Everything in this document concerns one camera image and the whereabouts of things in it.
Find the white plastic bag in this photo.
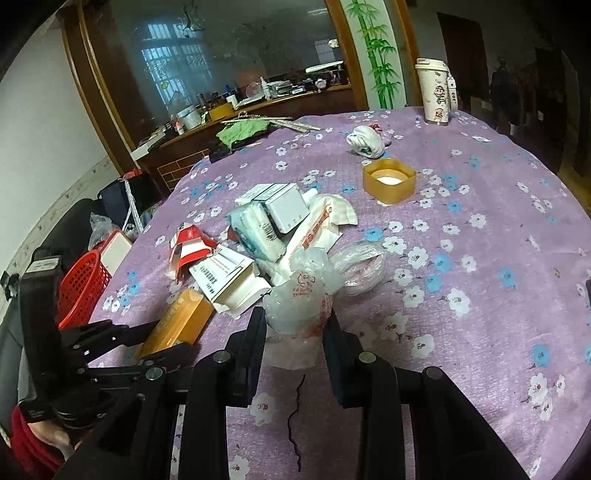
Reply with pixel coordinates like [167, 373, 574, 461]
[263, 241, 386, 371]

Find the red white cigarette box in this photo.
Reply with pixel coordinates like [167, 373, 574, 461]
[166, 223, 217, 281]

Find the left hand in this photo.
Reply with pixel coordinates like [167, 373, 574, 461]
[28, 420, 77, 460]

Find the white sock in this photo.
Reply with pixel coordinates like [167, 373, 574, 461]
[346, 125, 386, 159]

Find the clear plastic bag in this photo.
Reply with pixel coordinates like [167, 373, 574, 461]
[88, 213, 119, 250]

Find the white paper wrapper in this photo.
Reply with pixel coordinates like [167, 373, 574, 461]
[269, 194, 358, 286]

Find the green cloth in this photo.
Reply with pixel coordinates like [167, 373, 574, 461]
[216, 121, 270, 149]

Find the white green medicine box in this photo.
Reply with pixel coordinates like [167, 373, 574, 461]
[235, 183, 310, 234]

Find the long white medicine box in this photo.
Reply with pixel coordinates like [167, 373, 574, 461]
[189, 245, 271, 319]

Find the red plastic mesh basket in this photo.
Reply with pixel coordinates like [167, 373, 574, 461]
[57, 250, 111, 330]

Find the teal tissue pack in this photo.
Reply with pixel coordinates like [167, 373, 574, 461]
[228, 202, 286, 262]

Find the black small pouch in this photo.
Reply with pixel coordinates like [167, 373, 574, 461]
[208, 143, 232, 163]

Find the wooden brick pattern counter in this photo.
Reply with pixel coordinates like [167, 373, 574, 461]
[137, 85, 356, 195]

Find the black leather sofa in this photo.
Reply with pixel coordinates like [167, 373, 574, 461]
[1, 198, 106, 425]

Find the purple floral tablecloth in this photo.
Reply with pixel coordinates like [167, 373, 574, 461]
[92, 108, 590, 479]

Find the red framed white board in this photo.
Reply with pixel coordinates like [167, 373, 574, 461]
[94, 229, 132, 276]

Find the orange carton box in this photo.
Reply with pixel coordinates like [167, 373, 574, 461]
[136, 289, 213, 359]

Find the dark blue bag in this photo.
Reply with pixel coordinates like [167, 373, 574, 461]
[97, 172, 164, 227]

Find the white cartoon tumbler cup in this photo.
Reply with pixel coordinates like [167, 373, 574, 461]
[415, 58, 459, 125]

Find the bundle of chopsticks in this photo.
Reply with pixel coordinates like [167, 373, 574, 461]
[221, 112, 322, 133]

